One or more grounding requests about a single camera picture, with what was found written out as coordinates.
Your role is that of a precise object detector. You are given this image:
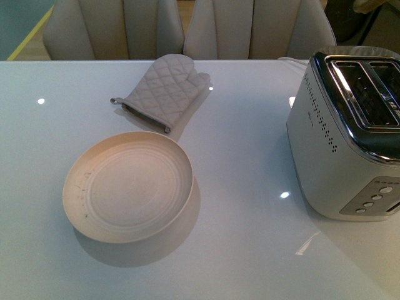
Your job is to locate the white chrome toaster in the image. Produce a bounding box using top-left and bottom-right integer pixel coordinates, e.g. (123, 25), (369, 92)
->
(286, 46), (399, 221)

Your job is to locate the beige sofa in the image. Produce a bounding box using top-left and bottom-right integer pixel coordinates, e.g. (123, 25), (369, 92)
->
(352, 0), (387, 14)

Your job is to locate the beige left dining chair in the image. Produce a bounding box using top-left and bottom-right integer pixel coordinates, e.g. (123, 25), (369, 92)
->
(43, 1), (185, 61)

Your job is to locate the beige right dining chair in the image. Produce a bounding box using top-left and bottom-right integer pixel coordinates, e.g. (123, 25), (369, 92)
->
(184, 0), (336, 60)

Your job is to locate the beige round plate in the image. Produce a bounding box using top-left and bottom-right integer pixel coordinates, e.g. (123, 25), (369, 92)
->
(62, 131), (194, 244)

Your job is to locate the white toaster power cable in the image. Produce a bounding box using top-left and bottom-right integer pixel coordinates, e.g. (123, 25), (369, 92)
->
(277, 56), (312, 68)

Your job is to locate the beige dining chair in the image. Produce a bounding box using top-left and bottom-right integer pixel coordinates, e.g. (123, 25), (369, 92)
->
(43, 1), (185, 61)
(184, 0), (336, 60)

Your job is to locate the grey quilted oven mitt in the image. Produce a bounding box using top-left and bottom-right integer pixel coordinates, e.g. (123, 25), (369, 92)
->
(110, 54), (211, 134)

